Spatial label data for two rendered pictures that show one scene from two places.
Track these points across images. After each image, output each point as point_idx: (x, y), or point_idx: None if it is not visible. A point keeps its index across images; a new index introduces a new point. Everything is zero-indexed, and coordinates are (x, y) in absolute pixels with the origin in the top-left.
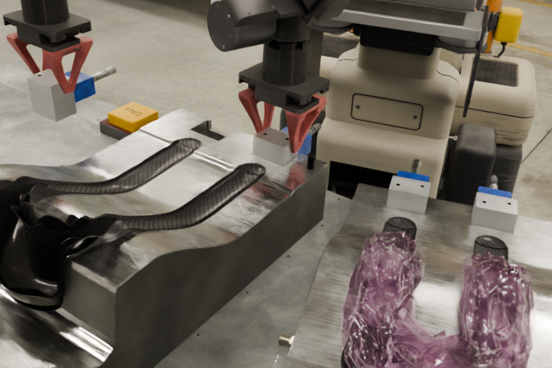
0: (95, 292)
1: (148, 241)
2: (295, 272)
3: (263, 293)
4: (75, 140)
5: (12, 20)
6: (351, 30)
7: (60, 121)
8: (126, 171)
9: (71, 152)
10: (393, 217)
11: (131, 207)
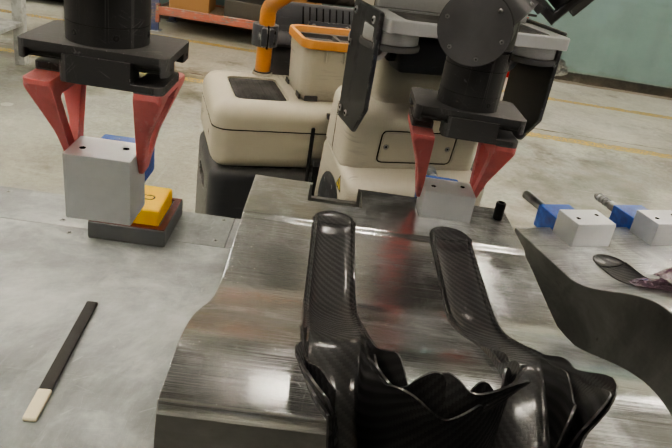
0: None
1: (595, 372)
2: None
3: None
4: (62, 258)
5: (51, 43)
6: (260, 70)
7: (2, 234)
8: (307, 278)
9: (76, 277)
10: (593, 256)
11: (421, 329)
